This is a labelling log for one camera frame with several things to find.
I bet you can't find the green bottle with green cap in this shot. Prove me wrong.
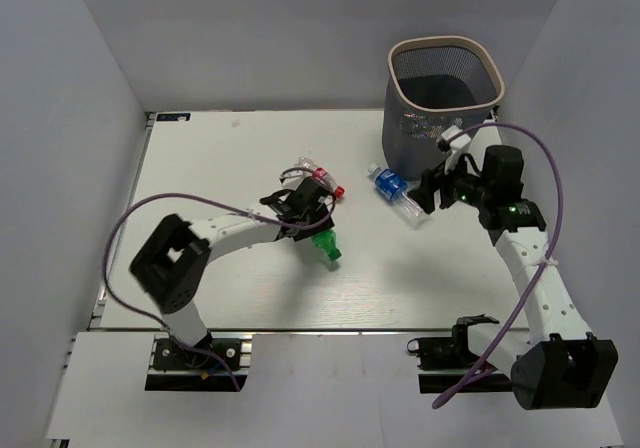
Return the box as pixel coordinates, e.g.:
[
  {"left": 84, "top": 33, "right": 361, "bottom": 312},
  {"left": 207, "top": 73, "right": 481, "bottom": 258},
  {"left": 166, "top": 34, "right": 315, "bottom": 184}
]
[{"left": 311, "top": 229, "right": 342, "bottom": 270}]

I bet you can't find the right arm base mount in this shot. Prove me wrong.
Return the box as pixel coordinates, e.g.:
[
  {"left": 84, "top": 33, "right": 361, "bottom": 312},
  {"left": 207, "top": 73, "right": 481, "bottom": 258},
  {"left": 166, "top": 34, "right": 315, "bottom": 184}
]
[{"left": 406, "top": 315, "right": 499, "bottom": 394}]

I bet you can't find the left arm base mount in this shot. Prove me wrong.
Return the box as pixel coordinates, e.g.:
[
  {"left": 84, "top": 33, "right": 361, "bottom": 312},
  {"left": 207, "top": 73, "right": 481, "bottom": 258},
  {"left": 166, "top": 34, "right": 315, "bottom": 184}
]
[{"left": 145, "top": 335, "right": 252, "bottom": 393}]

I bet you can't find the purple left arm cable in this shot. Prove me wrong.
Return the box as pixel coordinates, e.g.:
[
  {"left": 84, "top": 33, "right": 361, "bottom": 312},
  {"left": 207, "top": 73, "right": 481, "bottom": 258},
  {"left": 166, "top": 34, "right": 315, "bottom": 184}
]
[{"left": 102, "top": 167, "right": 339, "bottom": 392}]

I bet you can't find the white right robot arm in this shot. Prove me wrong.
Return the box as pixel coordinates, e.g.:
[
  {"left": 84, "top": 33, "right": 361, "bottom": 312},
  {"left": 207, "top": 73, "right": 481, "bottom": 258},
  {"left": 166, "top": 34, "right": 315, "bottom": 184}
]
[{"left": 409, "top": 145, "right": 618, "bottom": 410}]

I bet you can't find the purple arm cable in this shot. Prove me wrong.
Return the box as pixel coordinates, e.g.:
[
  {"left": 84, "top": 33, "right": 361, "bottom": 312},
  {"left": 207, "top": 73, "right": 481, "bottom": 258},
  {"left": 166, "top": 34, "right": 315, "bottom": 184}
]
[
  {"left": 432, "top": 122, "right": 565, "bottom": 410},
  {"left": 102, "top": 167, "right": 339, "bottom": 392}
]

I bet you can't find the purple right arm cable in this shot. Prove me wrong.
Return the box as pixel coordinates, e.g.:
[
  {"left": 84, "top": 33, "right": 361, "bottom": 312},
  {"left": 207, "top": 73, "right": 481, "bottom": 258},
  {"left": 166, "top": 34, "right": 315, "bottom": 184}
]
[{"left": 432, "top": 122, "right": 565, "bottom": 410}]

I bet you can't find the clear bottle blue label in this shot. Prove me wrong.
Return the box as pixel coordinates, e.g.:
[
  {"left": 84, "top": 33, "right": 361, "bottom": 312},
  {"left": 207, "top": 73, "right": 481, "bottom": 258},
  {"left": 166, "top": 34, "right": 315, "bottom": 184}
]
[{"left": 368, "top": 163, "right": 427, "bottom": 229}]

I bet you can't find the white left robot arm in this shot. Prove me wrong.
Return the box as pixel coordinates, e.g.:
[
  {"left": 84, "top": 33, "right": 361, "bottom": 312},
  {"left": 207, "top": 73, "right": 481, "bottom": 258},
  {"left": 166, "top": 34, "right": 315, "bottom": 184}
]
[{"left": 129, "top": 177, "right": 334, "bottom": 367}]

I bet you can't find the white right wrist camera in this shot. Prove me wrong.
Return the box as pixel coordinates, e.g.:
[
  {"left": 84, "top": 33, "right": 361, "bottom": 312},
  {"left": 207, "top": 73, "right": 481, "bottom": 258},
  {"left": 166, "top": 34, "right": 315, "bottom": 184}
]
[{"left": 437, "top": 125, "right": 472, "bottom": 173}]

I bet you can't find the dark mesh waste bin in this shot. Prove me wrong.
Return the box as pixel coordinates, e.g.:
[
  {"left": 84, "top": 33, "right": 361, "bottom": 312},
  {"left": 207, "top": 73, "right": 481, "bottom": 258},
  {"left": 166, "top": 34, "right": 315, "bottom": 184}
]
[{"left": 382, "top": 35, "right": 505, "bottom": 181}]

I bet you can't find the clear bottle red label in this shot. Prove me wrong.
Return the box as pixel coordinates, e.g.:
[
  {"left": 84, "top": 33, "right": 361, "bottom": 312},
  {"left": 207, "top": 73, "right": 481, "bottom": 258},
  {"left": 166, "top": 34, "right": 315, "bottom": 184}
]
[{"left": 294, "top": 157, "right": 345, "bottom": 201}]

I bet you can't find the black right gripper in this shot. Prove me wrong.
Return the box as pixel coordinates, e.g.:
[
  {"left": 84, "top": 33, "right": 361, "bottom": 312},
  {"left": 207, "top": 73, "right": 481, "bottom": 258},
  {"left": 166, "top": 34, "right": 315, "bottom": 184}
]
[{"left": 407, "top": 148, "right": 492, "bottom": 214}]

